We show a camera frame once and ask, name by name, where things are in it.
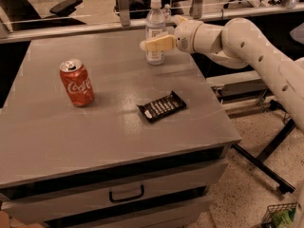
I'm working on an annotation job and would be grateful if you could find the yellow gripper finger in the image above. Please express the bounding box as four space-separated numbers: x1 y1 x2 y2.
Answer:
173 15 188 26
140 34 176 52

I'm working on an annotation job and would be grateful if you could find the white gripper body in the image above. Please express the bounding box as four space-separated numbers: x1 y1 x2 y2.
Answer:
174 20 202 53

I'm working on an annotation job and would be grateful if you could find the clear plastic water bottle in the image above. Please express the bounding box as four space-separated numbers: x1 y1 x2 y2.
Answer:
145 0 165 66

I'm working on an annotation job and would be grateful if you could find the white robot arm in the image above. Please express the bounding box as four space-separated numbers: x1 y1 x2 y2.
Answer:
141 17 304 228

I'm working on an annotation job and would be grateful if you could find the black snack bar wrapper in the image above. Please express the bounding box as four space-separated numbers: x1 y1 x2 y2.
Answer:
138 91 187 123

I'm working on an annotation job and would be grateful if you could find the red Coca-Cola can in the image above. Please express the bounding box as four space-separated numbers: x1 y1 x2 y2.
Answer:
60 59 94 107

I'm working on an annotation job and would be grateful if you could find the grey drawer cabinet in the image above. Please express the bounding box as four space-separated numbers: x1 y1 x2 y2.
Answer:
0 30 239 228

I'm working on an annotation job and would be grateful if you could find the black office chair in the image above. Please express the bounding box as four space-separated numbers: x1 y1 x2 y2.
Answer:
0 0 84 31

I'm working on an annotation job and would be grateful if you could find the black metal floor stand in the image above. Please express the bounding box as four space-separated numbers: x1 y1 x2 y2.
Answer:
230 100 295 194

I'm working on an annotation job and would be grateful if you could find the green package in basket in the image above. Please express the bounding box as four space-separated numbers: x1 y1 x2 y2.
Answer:
272 208 295 228

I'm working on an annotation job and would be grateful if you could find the grey metal rail frame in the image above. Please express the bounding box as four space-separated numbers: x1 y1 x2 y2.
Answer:
206 71 272 119

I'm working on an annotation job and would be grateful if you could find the black drawer handle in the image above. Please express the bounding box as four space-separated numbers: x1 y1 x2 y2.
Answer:
108 184 145 203

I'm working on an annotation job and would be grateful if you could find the wire basket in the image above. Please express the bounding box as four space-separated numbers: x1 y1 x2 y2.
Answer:
260 202 296 228

